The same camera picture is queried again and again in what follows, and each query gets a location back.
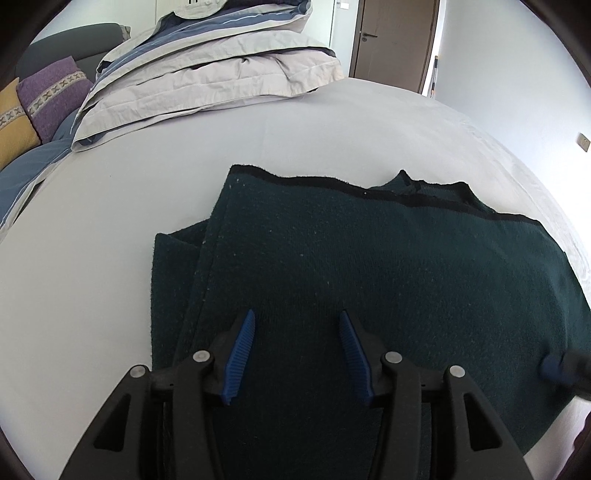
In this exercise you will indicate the grey padded headboard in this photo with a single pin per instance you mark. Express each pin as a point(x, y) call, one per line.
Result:
point(69, 44)

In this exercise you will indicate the white wardrobe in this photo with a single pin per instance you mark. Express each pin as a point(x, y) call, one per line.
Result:
point(323, 23)

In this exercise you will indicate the brown door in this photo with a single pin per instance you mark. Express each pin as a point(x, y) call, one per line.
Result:
point(392, 41)

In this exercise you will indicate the wall outlet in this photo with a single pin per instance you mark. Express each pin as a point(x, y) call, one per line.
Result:
point(585, 142)

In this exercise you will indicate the large blue pillow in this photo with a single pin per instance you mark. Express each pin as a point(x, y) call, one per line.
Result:
point(27, 175)

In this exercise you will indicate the thin pole beside door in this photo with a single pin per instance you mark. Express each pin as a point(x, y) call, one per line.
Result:
point(435, 76)

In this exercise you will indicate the yellow throw pillow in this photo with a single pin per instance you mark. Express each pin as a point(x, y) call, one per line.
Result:
point(16, 124)

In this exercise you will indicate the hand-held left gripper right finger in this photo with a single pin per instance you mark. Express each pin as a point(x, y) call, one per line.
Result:
point(358, 360)

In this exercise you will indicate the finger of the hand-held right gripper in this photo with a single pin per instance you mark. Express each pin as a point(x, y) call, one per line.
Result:
point(551, 367)

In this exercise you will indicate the dark green sweater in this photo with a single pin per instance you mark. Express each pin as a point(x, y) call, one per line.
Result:
point(369, 258)

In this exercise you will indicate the folded grey blue duvet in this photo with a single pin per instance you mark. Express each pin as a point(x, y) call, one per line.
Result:
point(207, 69)

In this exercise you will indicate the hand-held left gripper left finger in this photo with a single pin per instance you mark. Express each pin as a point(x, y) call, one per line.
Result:
point(238, 355)

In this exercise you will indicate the purple throw pillow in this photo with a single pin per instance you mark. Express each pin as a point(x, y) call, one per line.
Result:
point(51, 97)

